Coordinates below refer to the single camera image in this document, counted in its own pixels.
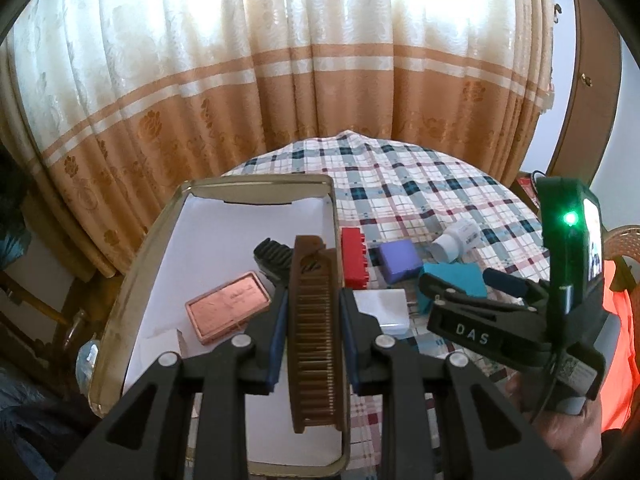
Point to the purple box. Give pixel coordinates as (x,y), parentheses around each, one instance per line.
(397,260)

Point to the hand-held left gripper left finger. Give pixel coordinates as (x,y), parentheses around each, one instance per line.
(277,330)

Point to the plastic jar with paper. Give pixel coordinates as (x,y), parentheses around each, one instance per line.
(87,360)

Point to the dark wooden chair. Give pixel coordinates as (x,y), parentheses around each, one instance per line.
(30,300)

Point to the red snack packet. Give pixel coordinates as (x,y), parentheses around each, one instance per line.
(526,185)

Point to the person's right hand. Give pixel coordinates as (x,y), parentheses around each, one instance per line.
(570,445)

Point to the wicker chair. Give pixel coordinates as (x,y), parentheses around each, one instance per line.
(625,240)

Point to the gold tin box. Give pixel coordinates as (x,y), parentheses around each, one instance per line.
(125,320)

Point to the dark blue plastic bag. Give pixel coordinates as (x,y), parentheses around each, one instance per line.
(30,440)

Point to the brass wardrobe knob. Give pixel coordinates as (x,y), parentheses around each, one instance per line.
(586,79)

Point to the white paper lining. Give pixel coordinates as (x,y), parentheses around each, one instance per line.
(210,240)

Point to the brown comb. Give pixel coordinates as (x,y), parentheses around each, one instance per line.
(315,335)

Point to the black brush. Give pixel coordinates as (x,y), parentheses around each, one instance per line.
(272,257)

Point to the copper tin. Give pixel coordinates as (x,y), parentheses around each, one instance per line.
(227,305)

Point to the dark cloth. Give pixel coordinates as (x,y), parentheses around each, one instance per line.
(10,240)

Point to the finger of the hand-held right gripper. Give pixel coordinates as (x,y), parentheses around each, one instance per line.
(435,287)
(505,282)

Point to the cream and orange curtain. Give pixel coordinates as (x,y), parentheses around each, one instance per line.
(250,60)

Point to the plaid tablecloth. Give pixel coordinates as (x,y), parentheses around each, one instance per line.
(400,185)

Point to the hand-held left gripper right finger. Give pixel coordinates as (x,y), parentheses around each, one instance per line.
(350,335)

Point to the teal box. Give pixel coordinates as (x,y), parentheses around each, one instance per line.
(460,280)

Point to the brown wooden wardrobe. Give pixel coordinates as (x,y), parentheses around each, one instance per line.
(585,120)

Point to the red toy block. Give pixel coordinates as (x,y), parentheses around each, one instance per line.
(354,260)

